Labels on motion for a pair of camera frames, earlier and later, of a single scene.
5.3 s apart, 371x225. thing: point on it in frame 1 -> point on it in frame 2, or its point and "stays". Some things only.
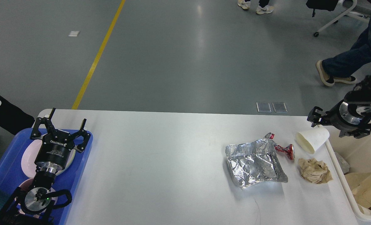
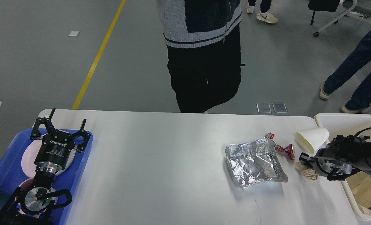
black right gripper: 347,116 -> 328,165
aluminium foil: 254,162 stays
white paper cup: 310,140 stays
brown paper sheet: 366,187 stays
